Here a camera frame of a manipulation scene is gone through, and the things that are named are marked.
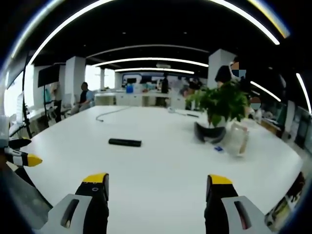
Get black tripod stand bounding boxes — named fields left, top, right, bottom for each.
left=21, top=52, right=34, bottom=139

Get black headset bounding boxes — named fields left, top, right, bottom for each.
left=194, top=121, right=227, bottom=144

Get grey cable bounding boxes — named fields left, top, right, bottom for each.
left=95, top=106, right=132, bottom=122

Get black remote control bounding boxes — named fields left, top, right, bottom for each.
left=108, top=138, right=142, bottom=147

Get green potted plant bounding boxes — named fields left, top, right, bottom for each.
left=185, top=80, right=251, bottom=130

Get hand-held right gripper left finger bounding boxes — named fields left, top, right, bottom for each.
left=35, top=173, right=110, bottom=234

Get black monitor on stand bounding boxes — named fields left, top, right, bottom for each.
left=37, top=65, right=60, bottom=122

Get white counter cabinets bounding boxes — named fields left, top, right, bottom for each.
left=94, top=92, right=187, bottom=109

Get clear plastic jar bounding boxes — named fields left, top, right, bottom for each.
left=224, top=121, right=250, bottom=158

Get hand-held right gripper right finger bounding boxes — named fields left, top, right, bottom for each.
left=204, top=174, right=273, bottom=234

